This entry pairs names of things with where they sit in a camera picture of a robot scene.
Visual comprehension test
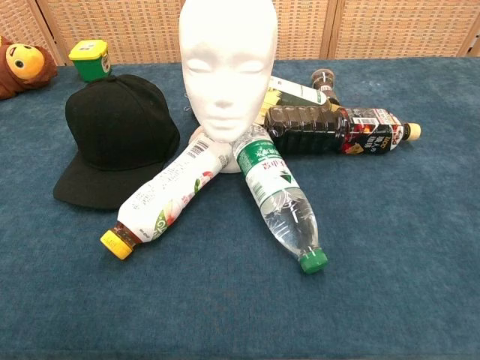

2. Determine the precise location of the black baseball cap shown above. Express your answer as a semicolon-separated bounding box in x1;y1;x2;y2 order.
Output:
52;73;182;210

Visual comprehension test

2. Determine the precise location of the white foam mannequin head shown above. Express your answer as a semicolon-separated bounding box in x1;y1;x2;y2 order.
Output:
178;0;279;176

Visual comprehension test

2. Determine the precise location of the clear water bottle green cap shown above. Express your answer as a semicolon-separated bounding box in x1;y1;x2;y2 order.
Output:
232;124;329;275

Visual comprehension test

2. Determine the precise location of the white label bottle yellow cap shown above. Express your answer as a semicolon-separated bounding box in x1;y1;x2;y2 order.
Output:
99;131;236;261

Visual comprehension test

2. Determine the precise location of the dark coffee bottle beige cap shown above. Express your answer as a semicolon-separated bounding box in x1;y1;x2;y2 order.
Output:
263;105;422;155

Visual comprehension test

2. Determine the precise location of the yellow tea bottle green label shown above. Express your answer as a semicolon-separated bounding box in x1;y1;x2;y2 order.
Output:
258;75;342;125

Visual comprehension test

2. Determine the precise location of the blue table cloth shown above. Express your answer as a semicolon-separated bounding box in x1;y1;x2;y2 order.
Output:
0;56;480;360

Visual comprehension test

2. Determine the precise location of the woven bamboo folding screen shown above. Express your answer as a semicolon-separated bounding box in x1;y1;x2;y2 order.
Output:
0;0;480;68

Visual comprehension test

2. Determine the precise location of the green container yellow lid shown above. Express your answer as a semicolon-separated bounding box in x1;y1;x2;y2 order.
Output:
67;39;113;83

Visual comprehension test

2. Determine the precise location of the brown yellow plush monkey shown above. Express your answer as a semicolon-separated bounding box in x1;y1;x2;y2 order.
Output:
0;35;59;101

